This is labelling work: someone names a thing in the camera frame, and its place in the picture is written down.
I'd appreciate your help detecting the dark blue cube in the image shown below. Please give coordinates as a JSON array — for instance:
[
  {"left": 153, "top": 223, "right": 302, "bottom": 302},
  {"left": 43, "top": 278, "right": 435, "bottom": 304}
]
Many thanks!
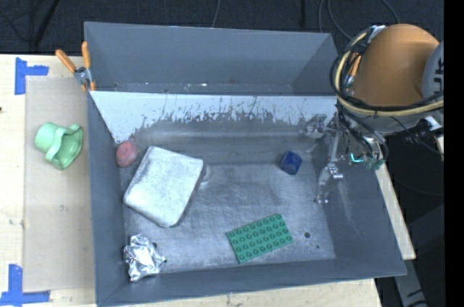
[{"left": 278, "top": 150, "right": 303, "bottom": 176}]

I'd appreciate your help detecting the grey metal bin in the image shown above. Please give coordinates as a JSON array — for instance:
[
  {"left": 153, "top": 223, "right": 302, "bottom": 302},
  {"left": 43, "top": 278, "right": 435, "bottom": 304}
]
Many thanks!
[{"left": 83, "top": 21, "right": 407, "bottom": 306}]

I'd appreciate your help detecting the green studded flat plate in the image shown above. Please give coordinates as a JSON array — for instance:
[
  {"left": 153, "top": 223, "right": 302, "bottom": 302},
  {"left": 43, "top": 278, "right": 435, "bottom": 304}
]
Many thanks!
[{"left": 225, "top": 213, "right": 294, "bottom": 264}]

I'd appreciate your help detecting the white folded cloth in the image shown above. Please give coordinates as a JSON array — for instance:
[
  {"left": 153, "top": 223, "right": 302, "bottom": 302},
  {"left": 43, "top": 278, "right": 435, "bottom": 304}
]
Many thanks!
[{"left": 123, "top": 145, "right": 205, "bottom": 229}]

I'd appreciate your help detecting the crumpled silver foil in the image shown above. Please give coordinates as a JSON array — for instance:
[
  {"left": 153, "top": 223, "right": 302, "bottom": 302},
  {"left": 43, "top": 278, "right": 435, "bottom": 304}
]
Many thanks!
[{"left": 122, "top": 233, "right": 167, "bottom": 282}]

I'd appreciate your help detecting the pink toy peach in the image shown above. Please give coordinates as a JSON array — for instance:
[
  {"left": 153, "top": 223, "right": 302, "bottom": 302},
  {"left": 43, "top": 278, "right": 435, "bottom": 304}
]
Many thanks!
[{"left": 115, "top": 140, "right": 141, "bottom": 168}]

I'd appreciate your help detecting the light green plastic cup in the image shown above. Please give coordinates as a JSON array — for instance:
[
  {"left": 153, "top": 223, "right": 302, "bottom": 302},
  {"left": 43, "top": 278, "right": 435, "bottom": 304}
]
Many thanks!
[{"left": 34, "top": 122, "right": 85, "bottom": 171}]

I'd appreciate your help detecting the brown cardboard board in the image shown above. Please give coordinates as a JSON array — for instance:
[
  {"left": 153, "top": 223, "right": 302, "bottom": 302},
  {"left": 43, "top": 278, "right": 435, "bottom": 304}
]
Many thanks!
[{"left": 22, "top": 75, "right": 96, "bottom": 294}]

